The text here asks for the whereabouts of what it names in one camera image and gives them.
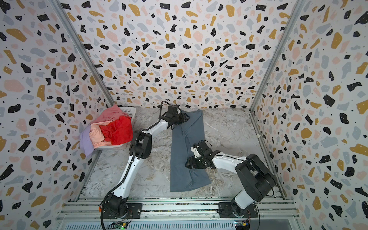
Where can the right corner aluminium post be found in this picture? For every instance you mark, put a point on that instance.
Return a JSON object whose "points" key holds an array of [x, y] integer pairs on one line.
{"points": [[284, 38]]}

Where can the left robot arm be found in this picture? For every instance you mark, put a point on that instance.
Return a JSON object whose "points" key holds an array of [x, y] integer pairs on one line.
{"points": [[114, 203]]}

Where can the grey t-shirt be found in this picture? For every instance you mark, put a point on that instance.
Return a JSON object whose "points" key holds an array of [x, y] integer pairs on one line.
{"points": [[184, 136]]}

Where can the left circuit board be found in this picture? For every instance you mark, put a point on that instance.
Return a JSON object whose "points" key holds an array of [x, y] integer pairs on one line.
{"points": [[121, 225]]}

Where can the peach t-shirt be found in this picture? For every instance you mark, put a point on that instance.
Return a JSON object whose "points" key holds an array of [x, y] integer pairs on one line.
{"points": [[97, 137]]}

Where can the aluminium mounting rail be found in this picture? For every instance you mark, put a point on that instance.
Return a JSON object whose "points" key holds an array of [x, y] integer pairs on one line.
{"points": [[188, 213]]}

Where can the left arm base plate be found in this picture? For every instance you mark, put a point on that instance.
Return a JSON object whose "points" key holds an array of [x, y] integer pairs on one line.
{"points": [[122, 211]]}

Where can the circuit board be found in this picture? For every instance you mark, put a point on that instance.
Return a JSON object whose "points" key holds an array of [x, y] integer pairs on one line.
{"points": [[121, 225], [242, 225]]}

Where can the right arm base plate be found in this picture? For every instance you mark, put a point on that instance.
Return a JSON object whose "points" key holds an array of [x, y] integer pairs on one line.
{"points": [[232, 210]]}

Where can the white laundry basket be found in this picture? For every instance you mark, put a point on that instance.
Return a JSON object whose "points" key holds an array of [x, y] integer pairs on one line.
{"points": [[131, 112]]}

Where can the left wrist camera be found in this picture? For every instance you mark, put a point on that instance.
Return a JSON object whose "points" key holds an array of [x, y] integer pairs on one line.
{"points": [[174, 110]]}

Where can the left corner aluminium post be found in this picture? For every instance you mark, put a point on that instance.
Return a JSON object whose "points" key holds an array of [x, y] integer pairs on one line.
{"points": [[62, 15]]}

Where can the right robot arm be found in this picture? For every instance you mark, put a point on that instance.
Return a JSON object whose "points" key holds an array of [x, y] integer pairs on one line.
{"points": [[254, 175]]}

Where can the dusty pink t-shirt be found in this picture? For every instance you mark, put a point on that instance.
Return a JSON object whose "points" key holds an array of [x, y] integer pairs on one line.
{"points": [[110, 114]]}

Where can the red t-shirt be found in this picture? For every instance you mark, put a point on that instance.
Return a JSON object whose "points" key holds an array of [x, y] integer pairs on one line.
{"points": [[118, 131]]}

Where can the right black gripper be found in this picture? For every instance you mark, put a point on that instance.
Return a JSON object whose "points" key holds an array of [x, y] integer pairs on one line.
{"points": [[194, 162]]}

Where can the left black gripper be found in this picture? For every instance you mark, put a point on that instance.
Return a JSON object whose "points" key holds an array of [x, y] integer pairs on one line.
{"points": [[182, 118]]}

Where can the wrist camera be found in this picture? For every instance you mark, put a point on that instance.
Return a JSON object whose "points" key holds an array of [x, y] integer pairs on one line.
{"points": [[174, 110], [202, 149]]}

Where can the corner aluminium post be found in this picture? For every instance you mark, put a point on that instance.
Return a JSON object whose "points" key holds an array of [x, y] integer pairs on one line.
{"points": [[284, 38], [62, 15]]}

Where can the right circuit board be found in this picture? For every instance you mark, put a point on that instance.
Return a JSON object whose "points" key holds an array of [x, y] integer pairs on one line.
{"points": [[242, 225]]}

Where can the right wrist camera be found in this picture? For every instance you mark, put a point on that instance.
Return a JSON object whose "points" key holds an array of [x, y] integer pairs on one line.
{"points": [[202, 149]]}

